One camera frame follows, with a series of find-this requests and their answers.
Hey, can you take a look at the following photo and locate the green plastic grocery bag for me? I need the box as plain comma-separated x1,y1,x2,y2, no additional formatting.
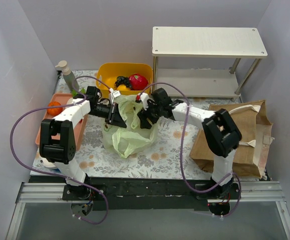
102,95,158,159

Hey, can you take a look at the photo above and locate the black grape bunch toy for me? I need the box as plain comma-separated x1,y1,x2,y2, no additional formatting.
115,76,132,89

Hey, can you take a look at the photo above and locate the white radish toy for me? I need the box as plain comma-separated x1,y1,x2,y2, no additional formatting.
66,90,85,105

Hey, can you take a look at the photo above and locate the red dragon fruit toy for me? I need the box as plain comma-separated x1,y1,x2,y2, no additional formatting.
129,73,148,91

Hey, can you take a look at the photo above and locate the orange pumpkin toy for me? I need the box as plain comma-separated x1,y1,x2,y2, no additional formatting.
47,101,63,116

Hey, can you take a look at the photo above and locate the brown jute tote bag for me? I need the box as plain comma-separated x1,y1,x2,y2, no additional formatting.
188,99,275,179

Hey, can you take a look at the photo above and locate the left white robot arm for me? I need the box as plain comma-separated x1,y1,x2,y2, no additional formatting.
40,86,127,200

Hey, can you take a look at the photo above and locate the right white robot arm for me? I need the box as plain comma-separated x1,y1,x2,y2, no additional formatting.
135,88,242,199

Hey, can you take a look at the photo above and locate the yellow plastic basket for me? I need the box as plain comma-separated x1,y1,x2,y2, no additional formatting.
96,62,153,98

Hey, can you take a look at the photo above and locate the floral table mat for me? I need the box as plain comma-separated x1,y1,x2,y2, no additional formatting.
30,69,243,180

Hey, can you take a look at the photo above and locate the grey pump soap bottle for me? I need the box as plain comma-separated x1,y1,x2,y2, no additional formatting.
55,60,79,92

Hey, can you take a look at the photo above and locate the white two-tier shelf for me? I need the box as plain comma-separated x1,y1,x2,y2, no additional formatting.
152,26,267,100

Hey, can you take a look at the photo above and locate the white blue tape roll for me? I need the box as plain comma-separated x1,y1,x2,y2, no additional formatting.
40,158,60,173

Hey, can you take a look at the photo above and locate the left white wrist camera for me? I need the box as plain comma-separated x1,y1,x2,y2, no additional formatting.
109,88,121,104

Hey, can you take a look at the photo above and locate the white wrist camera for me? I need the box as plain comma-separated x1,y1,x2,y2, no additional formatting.
109,88,121,104
135,93,150,111

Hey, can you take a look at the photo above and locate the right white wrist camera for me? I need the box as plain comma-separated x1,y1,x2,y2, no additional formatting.
135,93,150,111

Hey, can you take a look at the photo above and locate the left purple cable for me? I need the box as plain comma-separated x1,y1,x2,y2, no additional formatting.
10,75,115,225

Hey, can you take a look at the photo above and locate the purple cable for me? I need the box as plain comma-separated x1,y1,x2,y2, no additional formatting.
10,75,115,225
136,82,243,218

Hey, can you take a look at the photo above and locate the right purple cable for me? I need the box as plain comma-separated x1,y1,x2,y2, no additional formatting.
136,82,243,218

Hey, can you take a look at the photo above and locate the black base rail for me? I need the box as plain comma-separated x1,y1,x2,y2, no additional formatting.
17,176,284,217

